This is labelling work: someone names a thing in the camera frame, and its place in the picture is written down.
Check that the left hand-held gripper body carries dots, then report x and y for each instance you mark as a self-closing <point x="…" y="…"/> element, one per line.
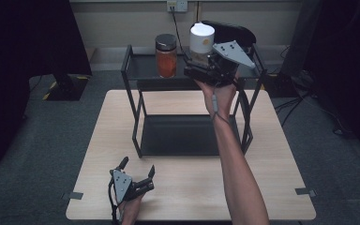
<point x="122" y="184"/>

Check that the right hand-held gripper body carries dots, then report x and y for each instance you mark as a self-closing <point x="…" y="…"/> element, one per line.
<point x="231" y="53"/>

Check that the grey tape strip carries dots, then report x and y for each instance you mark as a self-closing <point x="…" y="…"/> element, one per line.
<point x="304" y="191"/>
<point x="73" y="196"/>

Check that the person's left hand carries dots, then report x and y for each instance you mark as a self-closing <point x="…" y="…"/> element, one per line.
<point x="130" y="209"/>

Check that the white wall outlet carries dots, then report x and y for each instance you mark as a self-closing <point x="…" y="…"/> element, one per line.
<point x="177" y="5"/>

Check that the orange contents glass jar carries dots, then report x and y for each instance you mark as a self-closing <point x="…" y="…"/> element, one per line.
<point x="166" y="61"/>

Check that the dark curtain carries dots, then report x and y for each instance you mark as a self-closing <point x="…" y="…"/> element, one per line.
<point x="340" y="47"/>
<point x="22" y="62"/>

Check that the person's right hand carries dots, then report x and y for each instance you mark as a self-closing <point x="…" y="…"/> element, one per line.
<point x="223" y="100"/>

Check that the black chair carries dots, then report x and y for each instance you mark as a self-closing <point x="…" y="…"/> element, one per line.
<point x="231" y="31"/>

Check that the black stand base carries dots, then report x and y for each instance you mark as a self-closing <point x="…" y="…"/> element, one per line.
<point x="67" y="89"/>
<point x="279" y="86"/>

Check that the black metal shelf rack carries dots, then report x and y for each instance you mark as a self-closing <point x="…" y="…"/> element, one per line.
<point x="181" y="134"/>

